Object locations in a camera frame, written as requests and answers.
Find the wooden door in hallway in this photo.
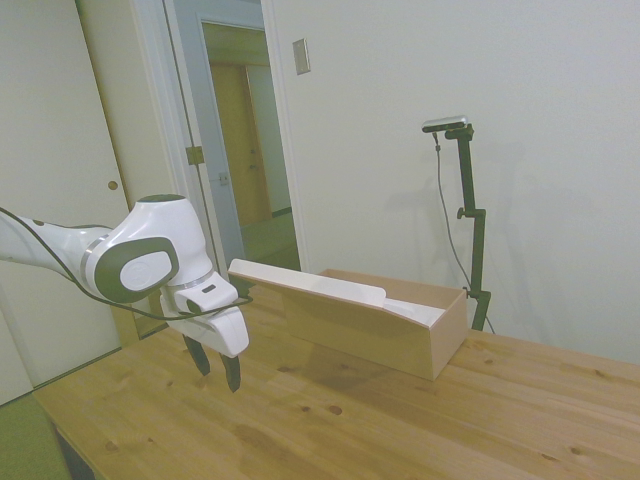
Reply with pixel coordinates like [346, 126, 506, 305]
[243, 65, 274, 224]

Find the grey camera on stand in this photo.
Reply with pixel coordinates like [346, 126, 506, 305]
[422, 115, 471, 135]

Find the white wall switch plate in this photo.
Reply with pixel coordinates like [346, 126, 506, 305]
[292, 37, 312, 76]

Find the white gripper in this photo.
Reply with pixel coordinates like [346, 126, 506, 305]
[159, 282, 251, 394]

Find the long cardboard box with lid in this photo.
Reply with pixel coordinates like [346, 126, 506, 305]
[227, 258, 467, 383]

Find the white open door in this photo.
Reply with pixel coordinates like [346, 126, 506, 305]
[163, 0, 245, 274]

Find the black camera stand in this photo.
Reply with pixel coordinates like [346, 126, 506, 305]
[443, 124, 492, 332]

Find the white sliding closet door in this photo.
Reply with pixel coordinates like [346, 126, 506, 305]
[0, 0, 146, 391]

